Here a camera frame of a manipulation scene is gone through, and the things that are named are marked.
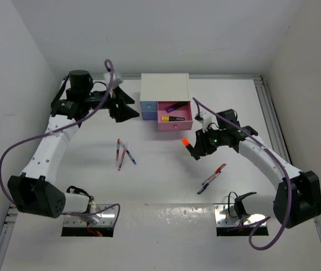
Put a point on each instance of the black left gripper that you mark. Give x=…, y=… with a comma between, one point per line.
x=123, y=112

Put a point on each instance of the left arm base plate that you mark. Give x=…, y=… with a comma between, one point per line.
x=105, y=215

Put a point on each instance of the pink pen refill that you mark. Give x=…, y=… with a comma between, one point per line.
x=122, y=158

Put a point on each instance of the pink drawer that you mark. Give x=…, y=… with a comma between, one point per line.
x=172, y=126

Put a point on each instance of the white drawer cabinet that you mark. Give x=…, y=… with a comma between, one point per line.
x=164, y=87

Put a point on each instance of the white front shelf board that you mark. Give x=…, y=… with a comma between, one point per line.
x=159, y=237

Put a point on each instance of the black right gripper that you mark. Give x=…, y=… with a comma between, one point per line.
x=202, y=146

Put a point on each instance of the light blue drawer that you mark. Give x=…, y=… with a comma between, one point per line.
x=148, y=105

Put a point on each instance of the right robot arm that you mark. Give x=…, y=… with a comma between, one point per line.
x=298, y=193

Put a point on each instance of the yellow highlighter marker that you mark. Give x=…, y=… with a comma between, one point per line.
x=171, y=118

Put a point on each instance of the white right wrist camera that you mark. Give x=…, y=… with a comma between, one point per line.
x=205, y=119

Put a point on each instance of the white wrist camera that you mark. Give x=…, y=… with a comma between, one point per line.
x=112, y=80
x=205, y=119

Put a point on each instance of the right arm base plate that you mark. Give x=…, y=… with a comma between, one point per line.
x=224, y=220

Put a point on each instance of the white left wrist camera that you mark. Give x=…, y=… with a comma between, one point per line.
x=112, y=80

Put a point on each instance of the red gel pen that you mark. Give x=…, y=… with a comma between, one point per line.
x=214, y=174

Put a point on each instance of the orange highlighter marker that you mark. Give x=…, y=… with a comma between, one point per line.
x=187, y=144

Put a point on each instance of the red pen refill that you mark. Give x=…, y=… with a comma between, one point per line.
x=117, y=149

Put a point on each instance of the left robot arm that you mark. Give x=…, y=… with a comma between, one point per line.
x=34, y=190

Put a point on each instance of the blue gel pen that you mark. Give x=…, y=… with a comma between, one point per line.
x=205, y=186

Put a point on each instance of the aluminium frame rail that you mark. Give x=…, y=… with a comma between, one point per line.
x=275, y=133

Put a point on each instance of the purple highlighter marker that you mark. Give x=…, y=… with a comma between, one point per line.
x=175, y=106

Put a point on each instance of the blue pen refill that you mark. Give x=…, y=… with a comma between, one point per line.
x=129, y=154

